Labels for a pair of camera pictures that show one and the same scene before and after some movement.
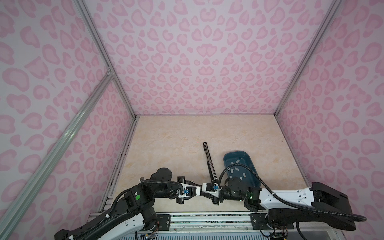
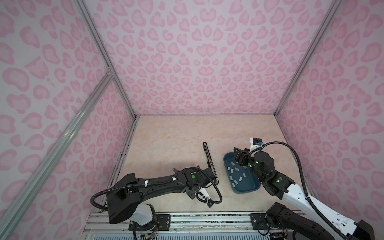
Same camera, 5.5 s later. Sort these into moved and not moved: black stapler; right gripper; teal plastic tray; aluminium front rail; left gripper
Moved: left gripper; right gripper
Not moved: black stapler; aluminium front rail; teal plastic tray
